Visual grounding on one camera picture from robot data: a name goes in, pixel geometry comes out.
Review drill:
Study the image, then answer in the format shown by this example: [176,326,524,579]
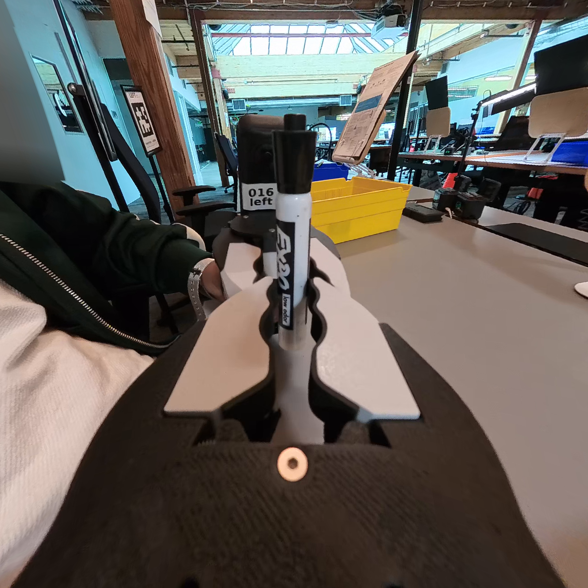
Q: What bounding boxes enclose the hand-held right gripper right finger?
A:
[309,276,421,423]

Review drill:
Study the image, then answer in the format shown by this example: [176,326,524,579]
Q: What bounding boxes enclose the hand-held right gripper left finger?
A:
[164,277,276,421]

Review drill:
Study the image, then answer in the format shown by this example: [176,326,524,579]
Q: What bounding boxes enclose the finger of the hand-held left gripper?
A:
[220,241,276,301]
[309,235,352,299]

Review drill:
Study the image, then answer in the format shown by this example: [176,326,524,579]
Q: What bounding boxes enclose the yellow plastic bin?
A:
[310,177,413,245]

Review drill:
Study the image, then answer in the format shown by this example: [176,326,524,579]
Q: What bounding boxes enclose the black dry erase marker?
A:
[272,113,317,351]

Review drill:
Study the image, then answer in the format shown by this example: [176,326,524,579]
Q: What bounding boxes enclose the person's left forearm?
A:
[92,209,214,295]

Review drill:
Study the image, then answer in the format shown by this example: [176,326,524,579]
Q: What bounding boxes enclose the grey desk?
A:
[271,184,588,575]

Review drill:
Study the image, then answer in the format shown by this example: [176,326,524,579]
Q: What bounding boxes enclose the wooden office desk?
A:
[397,149,588,175]

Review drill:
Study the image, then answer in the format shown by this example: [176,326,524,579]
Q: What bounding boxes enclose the person's left hand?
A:
[200,259,228,301]

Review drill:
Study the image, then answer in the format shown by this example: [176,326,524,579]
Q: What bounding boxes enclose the black office chair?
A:
[99,103,236,230]
[215,132,239,194]

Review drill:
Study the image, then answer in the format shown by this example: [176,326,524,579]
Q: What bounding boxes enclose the silver wristwatch band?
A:
[187,258,217,322]

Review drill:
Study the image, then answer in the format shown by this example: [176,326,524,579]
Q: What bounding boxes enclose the blue plastic bin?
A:
[312,162,351,182]
[549,140,588,166]

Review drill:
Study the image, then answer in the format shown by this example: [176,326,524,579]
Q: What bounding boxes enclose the flat black box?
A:
[403,203,445,224]

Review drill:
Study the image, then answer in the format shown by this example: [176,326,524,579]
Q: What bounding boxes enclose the framed black-white tag sign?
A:
[120,85,177,223]

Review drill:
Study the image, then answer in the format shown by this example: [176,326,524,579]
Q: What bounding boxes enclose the wooden pillar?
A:
[109,0,199,217]

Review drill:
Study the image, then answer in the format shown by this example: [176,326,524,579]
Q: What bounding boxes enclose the cardboard sheet on stand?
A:
[332,50,421,177]

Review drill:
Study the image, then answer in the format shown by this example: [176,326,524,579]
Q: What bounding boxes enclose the black battery charger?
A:
[432,174,501,221]

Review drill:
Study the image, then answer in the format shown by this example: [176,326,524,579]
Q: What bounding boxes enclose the black metal pole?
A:
[388,0,423,180]

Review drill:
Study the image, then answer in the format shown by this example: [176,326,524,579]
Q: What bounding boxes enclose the white paper notice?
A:
[142,0,162,36]

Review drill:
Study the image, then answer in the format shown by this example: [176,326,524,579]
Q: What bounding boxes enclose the dark green zip jacket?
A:
[0,181,214,356]

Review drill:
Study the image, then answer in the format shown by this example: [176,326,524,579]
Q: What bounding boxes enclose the white knit shirt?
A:
[0,280,157,588]

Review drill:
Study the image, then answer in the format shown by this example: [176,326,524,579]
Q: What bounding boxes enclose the white ceiling projector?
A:
[371,14,407,40]

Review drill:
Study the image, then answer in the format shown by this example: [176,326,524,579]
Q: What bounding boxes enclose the black framed poster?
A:
[30,54,84,135]

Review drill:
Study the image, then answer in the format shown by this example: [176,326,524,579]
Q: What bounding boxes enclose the black monitor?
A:
[533,46,588,97]

